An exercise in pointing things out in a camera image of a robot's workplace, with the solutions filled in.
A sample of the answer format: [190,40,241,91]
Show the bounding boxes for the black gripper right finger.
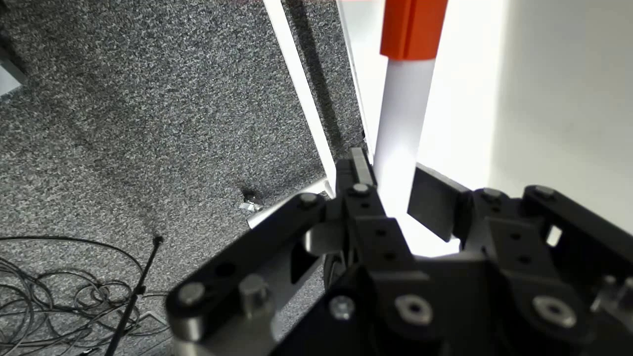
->
[405,164,633,332]

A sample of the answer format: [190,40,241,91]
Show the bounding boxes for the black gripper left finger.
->
[164,145,413,344]

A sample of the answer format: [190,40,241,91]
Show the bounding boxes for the orange capped white marker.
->
[370,0,451,204]

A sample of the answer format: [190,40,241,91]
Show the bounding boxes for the white whiteboard tray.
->
[334,0,526,261]

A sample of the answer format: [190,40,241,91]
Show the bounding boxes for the large whiteboard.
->
[502,0,633,224]

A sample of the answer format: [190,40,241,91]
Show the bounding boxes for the white metal whiteboard stand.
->
[247,0,340,230]

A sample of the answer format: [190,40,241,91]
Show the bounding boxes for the black floor cables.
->
[0,234,168,356]

